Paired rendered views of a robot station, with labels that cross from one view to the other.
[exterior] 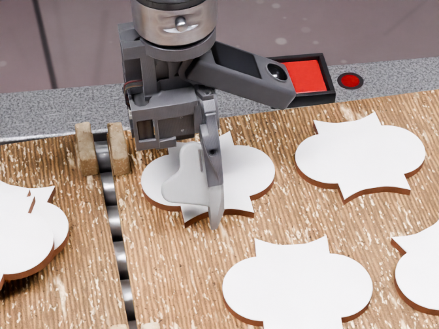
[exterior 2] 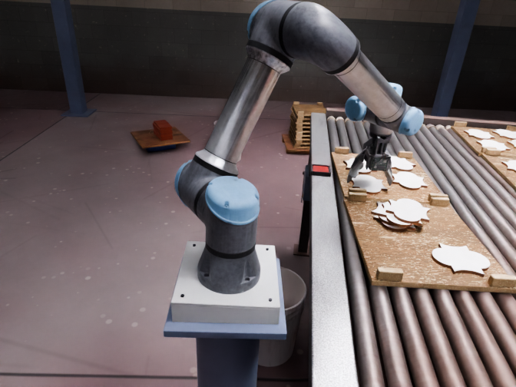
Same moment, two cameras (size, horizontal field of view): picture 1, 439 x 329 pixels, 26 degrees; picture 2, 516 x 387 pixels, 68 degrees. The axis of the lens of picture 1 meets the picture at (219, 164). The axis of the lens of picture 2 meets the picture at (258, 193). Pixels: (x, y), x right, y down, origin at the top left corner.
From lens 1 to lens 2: 153 cm
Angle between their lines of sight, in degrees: 62
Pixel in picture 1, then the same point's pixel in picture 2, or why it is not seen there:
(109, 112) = (327, 199)
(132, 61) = (382, 146)
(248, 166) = (365, 177)
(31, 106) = (321, 212)
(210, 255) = (396, 189)
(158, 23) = not seen: hidden behind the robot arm
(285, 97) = not seen: hidden behind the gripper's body
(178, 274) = (404, 194)
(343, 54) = (114, 262)
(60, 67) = (24, 368)
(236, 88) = not seen: hidden behind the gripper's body
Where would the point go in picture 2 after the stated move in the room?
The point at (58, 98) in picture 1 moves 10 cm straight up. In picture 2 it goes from (317, 206) to (321, 179)
